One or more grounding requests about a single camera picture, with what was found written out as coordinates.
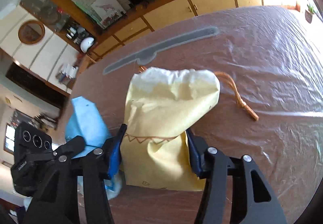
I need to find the light blue plastic bag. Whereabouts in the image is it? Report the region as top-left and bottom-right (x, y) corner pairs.
(65, 97), (122, 200)

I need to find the stack of books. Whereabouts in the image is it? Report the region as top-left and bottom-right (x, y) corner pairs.
(55, 63), (78, 86)

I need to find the white dome lamp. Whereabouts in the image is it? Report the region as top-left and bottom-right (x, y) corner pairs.
(80, 37), (95, 53)

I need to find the round wooden framed mirror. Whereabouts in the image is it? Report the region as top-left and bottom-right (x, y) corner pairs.
(18, 20), (45, 45)

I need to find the white horse picture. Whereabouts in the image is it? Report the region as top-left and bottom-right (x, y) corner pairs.
(91, 0), (126, 29)

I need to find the small potted plant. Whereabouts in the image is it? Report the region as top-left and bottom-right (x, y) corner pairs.
(305, 4), (315, 23)

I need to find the long wooden tv cabinet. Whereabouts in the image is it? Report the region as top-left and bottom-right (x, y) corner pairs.
(87, 0), (301, 61)

